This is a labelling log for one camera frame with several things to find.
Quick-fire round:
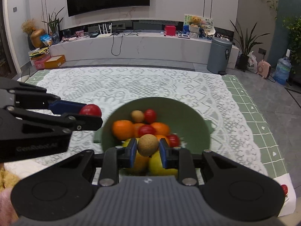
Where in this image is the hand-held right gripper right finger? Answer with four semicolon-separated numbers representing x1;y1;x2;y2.
159;138;242;186

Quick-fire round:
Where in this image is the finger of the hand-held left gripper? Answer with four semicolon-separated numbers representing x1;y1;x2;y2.
0;76;88;115
5;106;103;131

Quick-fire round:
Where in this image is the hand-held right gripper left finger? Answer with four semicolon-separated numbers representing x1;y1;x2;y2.
54;138;138;186

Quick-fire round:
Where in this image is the large yellow orange pear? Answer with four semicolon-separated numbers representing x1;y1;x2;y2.
121;138;151;173

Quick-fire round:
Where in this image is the red cherry tomato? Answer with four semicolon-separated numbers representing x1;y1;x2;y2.
144;109;157;124
138;125;156;136
79;104;102;117
166;134;181;147

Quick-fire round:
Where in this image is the orange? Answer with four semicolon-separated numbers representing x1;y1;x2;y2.
150;122;171;136
133;123;145;138
112;120;134;140
155;135;171;146

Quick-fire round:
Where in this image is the brown kiwi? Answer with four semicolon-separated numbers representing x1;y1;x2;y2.
131;110;145;123
137;134;159;157

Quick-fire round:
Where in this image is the green colander bowl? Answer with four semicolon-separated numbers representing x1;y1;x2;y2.
94;96;213;177

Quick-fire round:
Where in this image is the person's left forearm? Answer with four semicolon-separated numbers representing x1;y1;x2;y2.
0;188;17;226

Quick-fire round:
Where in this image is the yellow fluffy cloth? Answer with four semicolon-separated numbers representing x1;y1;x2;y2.
0;163;21;193

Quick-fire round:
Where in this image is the orange cardboard box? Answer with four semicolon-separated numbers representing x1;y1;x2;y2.
44;55;66;69

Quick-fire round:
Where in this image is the pink box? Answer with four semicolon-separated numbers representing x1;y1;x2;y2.
32;55;51;70

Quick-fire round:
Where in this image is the yellow green paper stack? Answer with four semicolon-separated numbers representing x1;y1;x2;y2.
29;47;49;59

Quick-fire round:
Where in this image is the white lace tablecloth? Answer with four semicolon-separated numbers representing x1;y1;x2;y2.
30;66;268;186

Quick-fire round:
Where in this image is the blue snack bag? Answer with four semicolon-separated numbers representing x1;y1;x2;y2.
40;34;52;47

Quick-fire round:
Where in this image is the gold vase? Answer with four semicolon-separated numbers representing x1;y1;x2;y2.
30;28;46;49

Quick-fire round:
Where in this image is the green plant in glass vase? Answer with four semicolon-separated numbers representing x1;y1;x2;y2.
42;7;65;45

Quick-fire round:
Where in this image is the white router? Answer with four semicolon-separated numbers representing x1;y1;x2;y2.
97;23;113;38

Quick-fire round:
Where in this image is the dried yellow flower bunch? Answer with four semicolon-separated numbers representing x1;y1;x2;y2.
21;19;36;34

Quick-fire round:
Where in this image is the white marble television console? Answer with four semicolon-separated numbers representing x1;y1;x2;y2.
48;32;239;69

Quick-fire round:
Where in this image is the grey pedal trash bin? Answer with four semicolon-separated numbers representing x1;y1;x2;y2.
206;37;233;75

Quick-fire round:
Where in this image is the long-leaved potted plant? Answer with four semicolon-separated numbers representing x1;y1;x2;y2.
229;20;271;72

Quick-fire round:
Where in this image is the red box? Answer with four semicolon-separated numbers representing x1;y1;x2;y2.
164;25;177;37

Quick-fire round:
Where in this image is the white basket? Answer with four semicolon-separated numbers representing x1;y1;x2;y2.
189;26;200;39

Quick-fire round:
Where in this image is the white plastic bag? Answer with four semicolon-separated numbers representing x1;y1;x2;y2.
246;51;258;73

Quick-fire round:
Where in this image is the white sheet with red print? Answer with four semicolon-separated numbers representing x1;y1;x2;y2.
274;172;297;217

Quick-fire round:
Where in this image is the pink heater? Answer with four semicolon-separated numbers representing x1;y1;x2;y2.
257;60;271;79

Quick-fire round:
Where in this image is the white paper fan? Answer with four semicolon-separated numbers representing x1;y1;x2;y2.
201;21;215;38

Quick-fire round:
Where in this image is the colourful picture board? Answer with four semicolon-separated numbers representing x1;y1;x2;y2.
183;14;214;34

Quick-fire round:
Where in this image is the brown teddy bear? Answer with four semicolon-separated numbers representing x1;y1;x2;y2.
189;16;202;27

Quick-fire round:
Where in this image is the blue water bottle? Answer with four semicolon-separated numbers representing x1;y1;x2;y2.
273;49;292;86

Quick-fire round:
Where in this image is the trailing ivy plant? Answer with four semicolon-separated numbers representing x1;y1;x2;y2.
281;16;301;73

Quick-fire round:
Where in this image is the black cable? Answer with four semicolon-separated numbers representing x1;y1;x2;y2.
111;29;141;56

